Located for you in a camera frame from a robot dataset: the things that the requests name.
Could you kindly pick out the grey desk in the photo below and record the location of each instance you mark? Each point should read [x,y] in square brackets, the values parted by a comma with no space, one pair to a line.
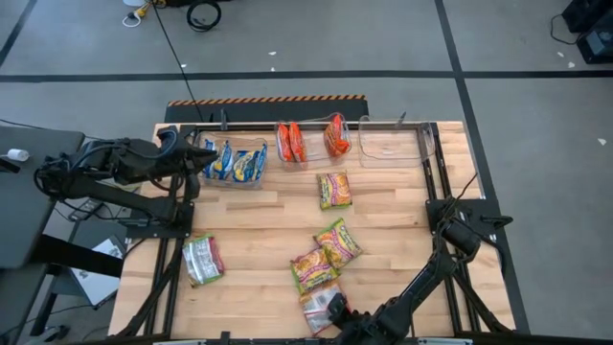
[29,215]

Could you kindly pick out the blue Maruchan ramen pack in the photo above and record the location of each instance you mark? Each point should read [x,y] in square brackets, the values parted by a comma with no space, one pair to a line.
[261,160]
[210,160]
[245,167]
[223,163]

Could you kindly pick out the orange Maruchan ramen pack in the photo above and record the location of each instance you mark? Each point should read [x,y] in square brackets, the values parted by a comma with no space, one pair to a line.
[284,142]
[298,142]
[332,141]
[344,134]

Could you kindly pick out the black equipment case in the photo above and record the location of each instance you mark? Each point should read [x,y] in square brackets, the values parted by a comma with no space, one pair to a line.
[598,45]
[589,14]

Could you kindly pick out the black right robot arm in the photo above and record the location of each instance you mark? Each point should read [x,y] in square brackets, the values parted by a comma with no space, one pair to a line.
[414,287]

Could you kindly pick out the black aluminium table frame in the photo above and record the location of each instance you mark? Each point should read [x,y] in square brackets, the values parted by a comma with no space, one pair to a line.
[355,127]

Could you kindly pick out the white flat device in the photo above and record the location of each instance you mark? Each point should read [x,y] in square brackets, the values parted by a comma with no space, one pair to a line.
[96,282]

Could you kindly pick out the small white bottle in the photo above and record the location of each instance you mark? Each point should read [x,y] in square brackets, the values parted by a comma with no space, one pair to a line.
[18,154]

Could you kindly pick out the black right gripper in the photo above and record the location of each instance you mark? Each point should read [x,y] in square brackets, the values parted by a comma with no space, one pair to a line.
[364,328]

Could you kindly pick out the black hazard-striped floor mat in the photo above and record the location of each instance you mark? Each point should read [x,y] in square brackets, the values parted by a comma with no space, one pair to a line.
[268,111]

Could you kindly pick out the lime chili shrimp ramen pack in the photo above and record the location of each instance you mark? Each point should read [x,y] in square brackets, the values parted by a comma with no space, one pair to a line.
[203,259]
[316,306]
[334,190]
[313,270]
[339,242]

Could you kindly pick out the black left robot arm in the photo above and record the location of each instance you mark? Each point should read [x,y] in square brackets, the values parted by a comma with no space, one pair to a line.
[96,163]

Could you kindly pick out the clear plastic bin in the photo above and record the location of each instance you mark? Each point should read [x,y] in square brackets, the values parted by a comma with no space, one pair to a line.
[392,148]
[313,163]
[230,184]

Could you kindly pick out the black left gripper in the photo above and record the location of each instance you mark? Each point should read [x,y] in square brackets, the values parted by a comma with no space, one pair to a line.
[177,153]

